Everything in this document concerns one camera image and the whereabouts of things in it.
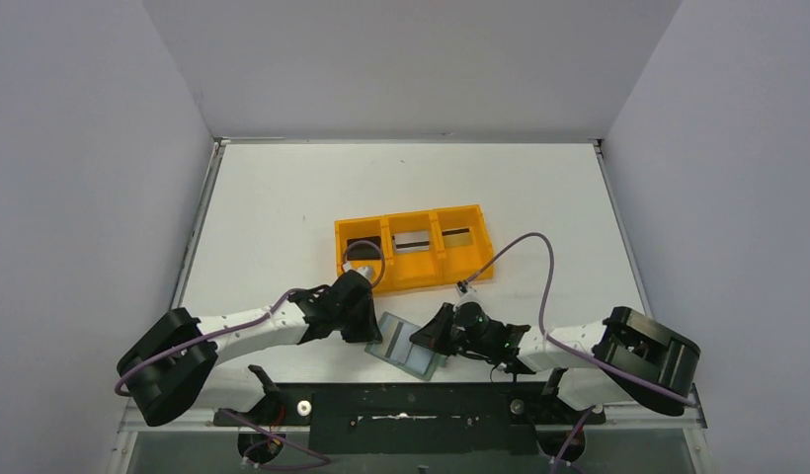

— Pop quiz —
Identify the green card holder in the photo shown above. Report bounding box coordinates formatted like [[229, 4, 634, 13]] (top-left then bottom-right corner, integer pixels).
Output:
[[364, 312, 447, 381]]

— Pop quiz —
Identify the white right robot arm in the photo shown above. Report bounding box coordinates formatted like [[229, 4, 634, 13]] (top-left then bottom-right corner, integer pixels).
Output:
[[410, 301, 701, 417]]

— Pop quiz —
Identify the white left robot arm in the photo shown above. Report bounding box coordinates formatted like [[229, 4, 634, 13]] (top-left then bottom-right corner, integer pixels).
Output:
[[115, 267, 383, 427]]

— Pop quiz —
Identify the silver card middle bin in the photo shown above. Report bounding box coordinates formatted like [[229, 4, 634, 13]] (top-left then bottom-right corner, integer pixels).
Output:
[[392, 230, 431, 254]]

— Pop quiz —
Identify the gold card end bin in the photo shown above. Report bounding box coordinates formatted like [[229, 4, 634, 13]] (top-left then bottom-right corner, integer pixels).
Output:
[[442, 227, 474, 249]]

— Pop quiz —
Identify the yellow three-compartment bin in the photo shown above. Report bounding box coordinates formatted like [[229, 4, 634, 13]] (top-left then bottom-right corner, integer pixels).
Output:
[[334, 204, 495, 293]]

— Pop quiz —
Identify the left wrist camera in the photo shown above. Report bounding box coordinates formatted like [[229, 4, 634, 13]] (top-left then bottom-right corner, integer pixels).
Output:
[[343, 262, 375, 282]]

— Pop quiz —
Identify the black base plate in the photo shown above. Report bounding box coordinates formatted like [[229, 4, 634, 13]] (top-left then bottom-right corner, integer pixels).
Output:
[[243, 381, 582, 457]]

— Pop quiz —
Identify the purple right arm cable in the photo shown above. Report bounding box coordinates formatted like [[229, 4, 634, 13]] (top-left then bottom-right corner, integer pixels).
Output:
[[455, 232, 699, 474]]

